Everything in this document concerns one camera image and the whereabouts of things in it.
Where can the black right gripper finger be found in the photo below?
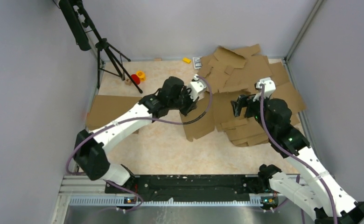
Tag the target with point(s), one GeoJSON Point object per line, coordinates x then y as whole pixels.
{"type": "Point", "coordinates": [236, 108]}
{"type": "Point", "coordinates": [244, 101]}

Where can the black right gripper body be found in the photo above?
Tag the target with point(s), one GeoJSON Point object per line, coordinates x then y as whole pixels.
{"type": "Point", "coordinates": [256, 114]}

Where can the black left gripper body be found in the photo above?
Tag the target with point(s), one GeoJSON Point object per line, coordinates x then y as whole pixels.
{"type": "Point", "coordinates": [184, 102]}

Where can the cardboard box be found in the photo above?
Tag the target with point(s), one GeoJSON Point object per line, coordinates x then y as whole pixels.
{"type": "Point", "coordinates": [106, 108]}
{"type": "Point", "coordinates": [203, 117]}

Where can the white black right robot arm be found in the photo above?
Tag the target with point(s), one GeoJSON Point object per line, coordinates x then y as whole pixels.
{"type": "Point", "coordinates": [305, 167]}

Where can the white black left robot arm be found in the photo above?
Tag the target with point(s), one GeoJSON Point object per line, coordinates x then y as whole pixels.
{"type": "Point", "coordinates": [92, 147]}

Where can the playing card box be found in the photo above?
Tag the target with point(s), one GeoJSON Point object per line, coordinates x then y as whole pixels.
{"type": "Point", "coordinates": [197, 63]}

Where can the folded closed cardboard box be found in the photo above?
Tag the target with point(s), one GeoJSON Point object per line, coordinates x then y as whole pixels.
{"type": "Point", "coordinates": [106, 108]}

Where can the cardboard sheet pile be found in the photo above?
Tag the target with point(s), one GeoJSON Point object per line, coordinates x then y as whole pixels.
{"type": "Point", "coordinates": [235, 72]}

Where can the yellow block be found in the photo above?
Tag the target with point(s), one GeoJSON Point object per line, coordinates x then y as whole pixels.
{"type": "Point", "coordinates": [186, 60]}

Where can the orange round toy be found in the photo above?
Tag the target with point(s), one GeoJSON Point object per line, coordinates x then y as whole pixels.
{"type": "Point", "coordinates": [141, 75]}

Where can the red round toy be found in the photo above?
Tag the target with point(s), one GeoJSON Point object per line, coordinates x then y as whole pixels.
{"type": "Point", "coordinates": [136, 79]}

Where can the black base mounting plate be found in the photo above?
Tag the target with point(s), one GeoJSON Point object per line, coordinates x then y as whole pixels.
{"type": "Point", "coordinates": [201, 188]}

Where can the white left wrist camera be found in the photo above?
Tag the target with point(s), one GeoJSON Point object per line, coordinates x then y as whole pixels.
{"type": "Point", "coordinates": [197, 86]}

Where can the black camera tripod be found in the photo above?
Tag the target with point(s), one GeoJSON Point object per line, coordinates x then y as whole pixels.
{"type": "Point", "coordinates": [87, 37]}

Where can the aluminium frame rail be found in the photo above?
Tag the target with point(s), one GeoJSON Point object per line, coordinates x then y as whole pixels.
{"type": "Point", "coordinates": [105, 193]}

